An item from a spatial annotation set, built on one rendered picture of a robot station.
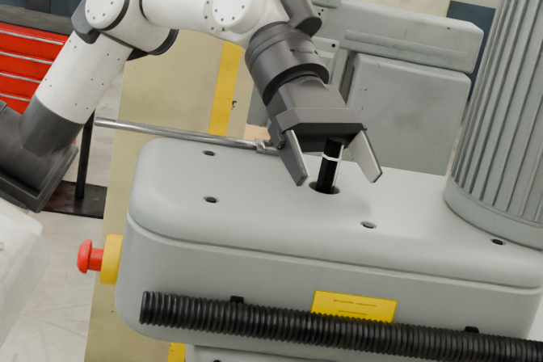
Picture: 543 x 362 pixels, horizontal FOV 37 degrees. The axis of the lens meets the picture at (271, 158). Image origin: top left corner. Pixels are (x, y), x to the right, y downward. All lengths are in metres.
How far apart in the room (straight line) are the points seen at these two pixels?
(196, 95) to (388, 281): 1.89
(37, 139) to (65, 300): 3.11
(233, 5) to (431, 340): 0.46
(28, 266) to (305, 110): 0.55
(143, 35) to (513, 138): 0.58
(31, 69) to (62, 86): 4.35
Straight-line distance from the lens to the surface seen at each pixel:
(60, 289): 4.46
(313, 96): 0.97
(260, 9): 1.03
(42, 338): 4.07
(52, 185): 1.32
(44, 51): 5.57
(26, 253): 1.29
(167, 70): 2.68
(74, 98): 1.28
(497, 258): 0.91
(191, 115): 2.72
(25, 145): 1.31
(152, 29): 1.24
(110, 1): 1.21
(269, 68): 0.98
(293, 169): 0.91
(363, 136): 0.98
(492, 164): 0.95
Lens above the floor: 2.22
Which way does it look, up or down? 19 degrees down
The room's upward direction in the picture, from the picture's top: 12 degrees clockwise
